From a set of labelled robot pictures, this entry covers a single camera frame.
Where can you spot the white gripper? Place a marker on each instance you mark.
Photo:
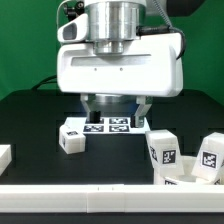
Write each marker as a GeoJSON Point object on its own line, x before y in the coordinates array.
{"type": "Point", "coordinates": [142, 66]}

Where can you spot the white round stool seat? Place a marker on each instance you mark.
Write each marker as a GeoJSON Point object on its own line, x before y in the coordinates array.
{"type": "Point", "coordinates": [187, 178]}

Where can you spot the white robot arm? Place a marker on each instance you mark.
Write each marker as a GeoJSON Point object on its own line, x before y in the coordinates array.
{"type": "Point", "coordinates": [127, 18]}

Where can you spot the paper sheet with markers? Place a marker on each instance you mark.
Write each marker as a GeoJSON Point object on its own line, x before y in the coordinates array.
{"type": "Point", "coordinates": [107, 125]}

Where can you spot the white front rail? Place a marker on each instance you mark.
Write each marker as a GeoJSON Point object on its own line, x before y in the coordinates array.
{"type": "Point", "coordinates": [111, 198]}

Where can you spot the white left rail block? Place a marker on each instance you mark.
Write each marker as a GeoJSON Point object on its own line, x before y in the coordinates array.
{"type": "Point", "coordinates": [5, 157]}

